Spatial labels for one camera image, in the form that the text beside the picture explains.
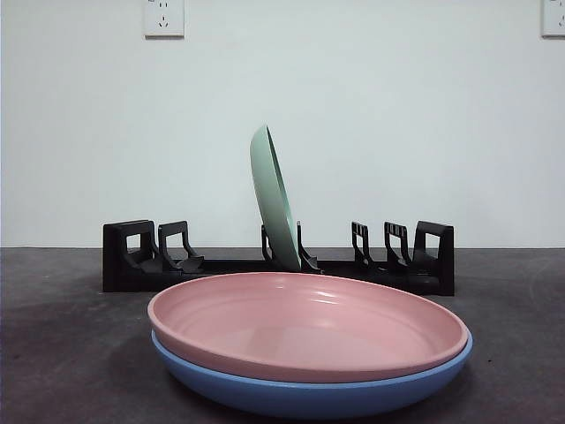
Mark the blue round plate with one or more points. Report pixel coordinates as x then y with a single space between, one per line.
287 399

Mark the green round plate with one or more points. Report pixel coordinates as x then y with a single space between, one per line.
269 194

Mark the black plastic plate rack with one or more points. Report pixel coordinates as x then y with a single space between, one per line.
119 278

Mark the pink round plate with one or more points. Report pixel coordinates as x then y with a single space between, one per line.
309 327

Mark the white wall socket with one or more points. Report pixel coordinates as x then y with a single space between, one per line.
554 17
163 20

